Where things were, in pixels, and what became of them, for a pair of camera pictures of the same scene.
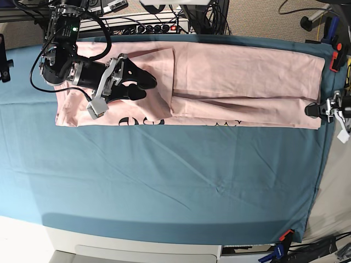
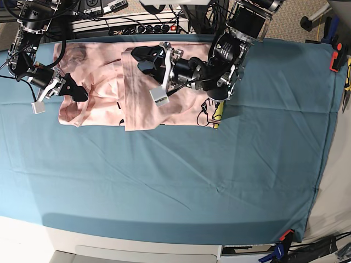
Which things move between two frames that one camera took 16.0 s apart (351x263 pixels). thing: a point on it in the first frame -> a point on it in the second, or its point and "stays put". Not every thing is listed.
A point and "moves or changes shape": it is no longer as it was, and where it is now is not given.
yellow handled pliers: (347, 84) stays put
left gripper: (106, 76) -> (47, 80)
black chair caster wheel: (306, 23) stays put
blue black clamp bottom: (280, 255) stays put
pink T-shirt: (201, 86) moves or changes shape
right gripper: (339, 103) -> (180, 72)
